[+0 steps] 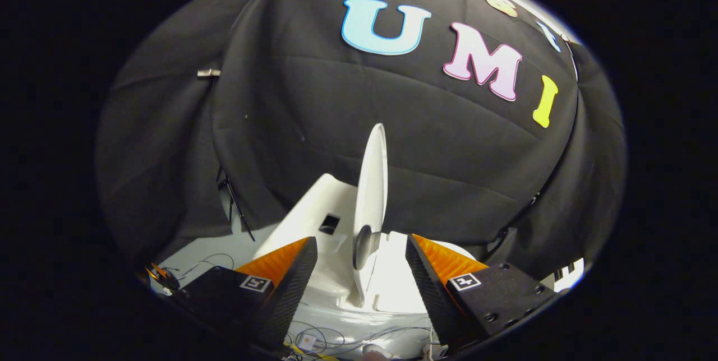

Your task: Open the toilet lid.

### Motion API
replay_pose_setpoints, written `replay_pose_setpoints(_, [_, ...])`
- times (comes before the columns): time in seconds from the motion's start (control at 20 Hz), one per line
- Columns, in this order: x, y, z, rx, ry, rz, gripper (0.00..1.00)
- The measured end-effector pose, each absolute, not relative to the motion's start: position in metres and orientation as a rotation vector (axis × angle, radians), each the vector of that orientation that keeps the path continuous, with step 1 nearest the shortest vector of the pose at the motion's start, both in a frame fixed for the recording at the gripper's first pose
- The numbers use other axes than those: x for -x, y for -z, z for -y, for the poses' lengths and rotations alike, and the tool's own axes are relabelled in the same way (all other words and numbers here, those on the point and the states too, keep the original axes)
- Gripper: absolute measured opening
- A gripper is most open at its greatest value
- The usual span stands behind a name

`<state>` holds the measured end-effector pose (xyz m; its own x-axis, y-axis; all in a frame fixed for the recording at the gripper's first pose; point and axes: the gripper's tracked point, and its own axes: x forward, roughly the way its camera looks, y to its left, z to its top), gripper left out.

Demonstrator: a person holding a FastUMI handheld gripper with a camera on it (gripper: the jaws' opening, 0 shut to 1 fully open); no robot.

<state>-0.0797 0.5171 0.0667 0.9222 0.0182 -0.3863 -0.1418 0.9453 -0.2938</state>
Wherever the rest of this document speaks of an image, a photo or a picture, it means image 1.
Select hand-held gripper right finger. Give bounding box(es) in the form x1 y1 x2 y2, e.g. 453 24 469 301
405 233 559 348

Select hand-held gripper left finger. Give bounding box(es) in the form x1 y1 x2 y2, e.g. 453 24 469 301
168 236 319 350

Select black round lid handle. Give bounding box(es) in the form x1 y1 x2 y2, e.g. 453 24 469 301
352 225 375 271

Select white toilet lid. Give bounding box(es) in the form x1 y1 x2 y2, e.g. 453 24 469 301
352 123 389 306

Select white ceramic toilet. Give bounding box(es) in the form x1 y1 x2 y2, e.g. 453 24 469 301
252 173 469 350

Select black thin rod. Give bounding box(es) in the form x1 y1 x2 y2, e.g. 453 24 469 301
217 168 256 242

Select orange clamp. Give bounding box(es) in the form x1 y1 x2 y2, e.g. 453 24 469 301
147 263 180 294

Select black slatted rack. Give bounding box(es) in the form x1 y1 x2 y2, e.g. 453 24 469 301
538 257 585 291

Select black backdrop cloth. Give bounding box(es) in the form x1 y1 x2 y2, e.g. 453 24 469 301
95 0 627 280

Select floor cable bundle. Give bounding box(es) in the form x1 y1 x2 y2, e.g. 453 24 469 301
283 319 444 359

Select thin black cables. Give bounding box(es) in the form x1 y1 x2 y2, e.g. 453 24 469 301
168 253 235 280

